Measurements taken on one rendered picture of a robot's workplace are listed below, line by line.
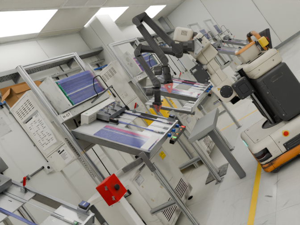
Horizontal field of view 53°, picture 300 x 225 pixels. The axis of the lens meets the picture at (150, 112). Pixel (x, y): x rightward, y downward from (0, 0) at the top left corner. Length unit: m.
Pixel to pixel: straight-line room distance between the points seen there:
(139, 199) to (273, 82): 1.39
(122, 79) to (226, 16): 6.66
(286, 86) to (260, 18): 7.60
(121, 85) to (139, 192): 1.77
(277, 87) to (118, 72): 2.11
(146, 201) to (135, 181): 0.18
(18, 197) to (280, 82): 1.92
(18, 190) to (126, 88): 2.30
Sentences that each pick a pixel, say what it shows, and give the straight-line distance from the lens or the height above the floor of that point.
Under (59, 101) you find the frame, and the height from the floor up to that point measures 1.49.
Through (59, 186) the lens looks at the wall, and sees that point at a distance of 4.15.
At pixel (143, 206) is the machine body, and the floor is 0.37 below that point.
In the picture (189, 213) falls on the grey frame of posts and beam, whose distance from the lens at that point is 2.39.
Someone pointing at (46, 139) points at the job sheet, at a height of 1.30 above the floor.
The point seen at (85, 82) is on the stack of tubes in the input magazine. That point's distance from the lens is 2.95.
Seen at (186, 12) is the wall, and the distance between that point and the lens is 10.36.
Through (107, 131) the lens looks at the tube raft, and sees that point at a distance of 2.55.
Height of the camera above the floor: 1.04
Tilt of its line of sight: 2 degrees down
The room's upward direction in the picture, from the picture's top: 36 degrees counter-clockwise
